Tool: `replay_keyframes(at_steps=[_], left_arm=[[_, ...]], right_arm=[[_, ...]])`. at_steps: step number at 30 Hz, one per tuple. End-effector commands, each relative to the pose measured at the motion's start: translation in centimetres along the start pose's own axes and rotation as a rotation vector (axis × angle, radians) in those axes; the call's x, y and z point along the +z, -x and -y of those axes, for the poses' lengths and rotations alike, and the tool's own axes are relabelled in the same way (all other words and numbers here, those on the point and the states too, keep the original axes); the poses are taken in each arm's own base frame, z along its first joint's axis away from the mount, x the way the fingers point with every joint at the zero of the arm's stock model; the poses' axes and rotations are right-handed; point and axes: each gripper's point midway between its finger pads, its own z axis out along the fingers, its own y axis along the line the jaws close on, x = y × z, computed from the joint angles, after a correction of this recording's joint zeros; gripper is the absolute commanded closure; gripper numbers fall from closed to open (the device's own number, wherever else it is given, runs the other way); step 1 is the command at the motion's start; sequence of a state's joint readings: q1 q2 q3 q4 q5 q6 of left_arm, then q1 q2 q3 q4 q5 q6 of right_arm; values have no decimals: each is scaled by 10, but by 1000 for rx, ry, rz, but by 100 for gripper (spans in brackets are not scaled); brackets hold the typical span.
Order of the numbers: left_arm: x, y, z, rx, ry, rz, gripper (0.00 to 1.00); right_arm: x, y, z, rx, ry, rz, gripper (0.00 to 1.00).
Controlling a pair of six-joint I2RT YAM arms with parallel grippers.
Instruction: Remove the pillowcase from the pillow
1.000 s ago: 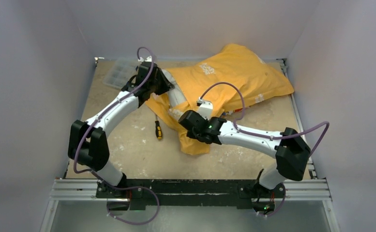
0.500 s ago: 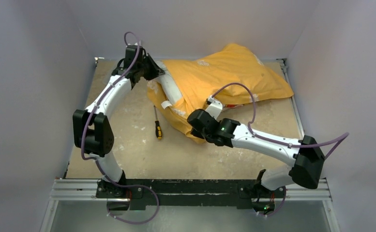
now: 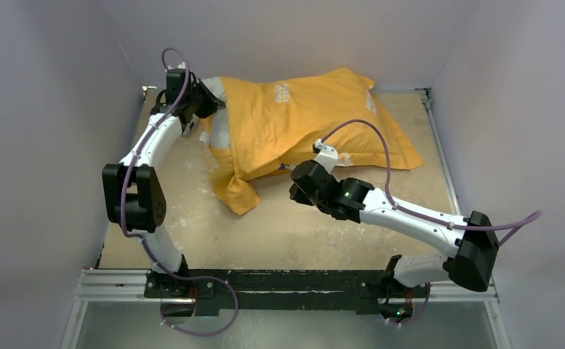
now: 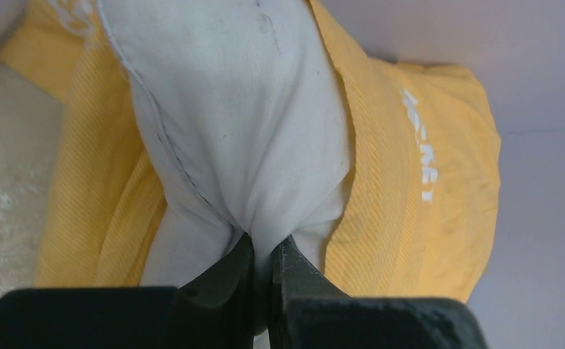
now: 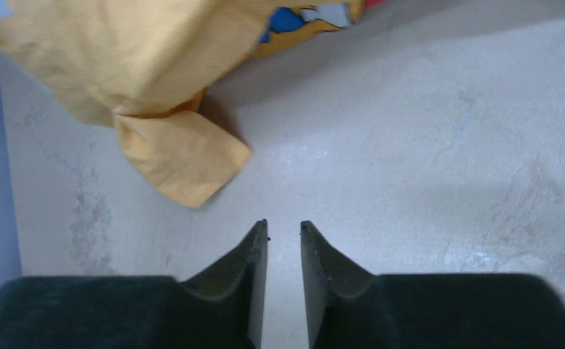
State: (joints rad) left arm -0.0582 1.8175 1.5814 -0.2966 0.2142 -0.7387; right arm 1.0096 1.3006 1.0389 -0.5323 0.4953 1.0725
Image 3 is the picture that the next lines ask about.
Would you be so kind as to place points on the orange Mickey Mouse pillowcase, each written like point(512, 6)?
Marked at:
point(274, 125)

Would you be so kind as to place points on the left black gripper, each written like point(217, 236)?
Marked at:
point(213, 105)

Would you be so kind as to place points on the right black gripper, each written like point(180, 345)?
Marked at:
point(299, 191)

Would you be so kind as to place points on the white pillow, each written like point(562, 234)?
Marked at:
point(219, 134)

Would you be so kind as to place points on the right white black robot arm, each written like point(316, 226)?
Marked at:
point(465, 248)

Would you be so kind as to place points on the aluminium frame profile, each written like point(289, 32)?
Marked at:
point(279, 234)

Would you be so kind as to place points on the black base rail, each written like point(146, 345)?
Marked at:
point(208, 291)

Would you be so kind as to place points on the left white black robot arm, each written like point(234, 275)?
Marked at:
point(134, 198)

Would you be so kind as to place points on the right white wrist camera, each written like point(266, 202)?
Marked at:
point(326, 155)

